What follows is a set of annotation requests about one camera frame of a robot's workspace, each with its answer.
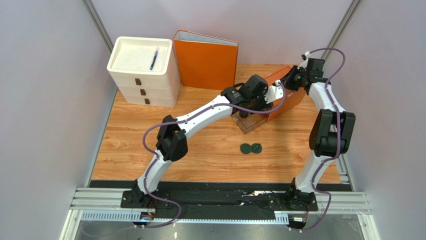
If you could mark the orange ring binder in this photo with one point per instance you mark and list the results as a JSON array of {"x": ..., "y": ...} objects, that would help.
[{"x": 205, "y": 62}]

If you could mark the black round jar lid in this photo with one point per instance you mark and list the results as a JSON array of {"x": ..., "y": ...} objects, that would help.
[{"x": 243, "y": 114}]

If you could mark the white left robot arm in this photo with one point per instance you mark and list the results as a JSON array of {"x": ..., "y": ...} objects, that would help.
[{"x": 174, "y": 132}]

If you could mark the dark green compact disc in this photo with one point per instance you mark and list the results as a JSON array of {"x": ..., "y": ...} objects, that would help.
[{"x": 245, "y": 148}]

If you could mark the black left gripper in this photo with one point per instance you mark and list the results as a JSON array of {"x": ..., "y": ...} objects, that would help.
[{"x": 264, "y": 106}]

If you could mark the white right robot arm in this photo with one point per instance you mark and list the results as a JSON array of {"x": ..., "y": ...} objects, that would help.
[{"x": 331, "y": 133}]

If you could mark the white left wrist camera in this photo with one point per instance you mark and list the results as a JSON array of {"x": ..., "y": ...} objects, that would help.
[{"x": 273, "y": 93}]

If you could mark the white three-drawer storage box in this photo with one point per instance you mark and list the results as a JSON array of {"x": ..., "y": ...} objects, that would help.
[{"x": 129, "y": 67}]

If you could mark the orange drawer cabinet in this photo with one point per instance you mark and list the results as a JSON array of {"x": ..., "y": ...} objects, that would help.
[{"x": 293, "y": 98}]

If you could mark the blue pen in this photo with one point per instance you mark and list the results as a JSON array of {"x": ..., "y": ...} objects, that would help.
[{"x": 154, "y": 58}]

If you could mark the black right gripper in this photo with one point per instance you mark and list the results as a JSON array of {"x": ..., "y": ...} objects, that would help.
[{"x": 292, "y": 77}]

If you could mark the aluminium frame rail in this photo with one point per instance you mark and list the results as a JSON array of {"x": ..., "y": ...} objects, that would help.
[{"x": 95, "y": 213}]

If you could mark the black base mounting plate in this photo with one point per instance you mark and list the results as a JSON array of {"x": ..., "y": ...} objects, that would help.
[{"x": 264, "y": 200}]

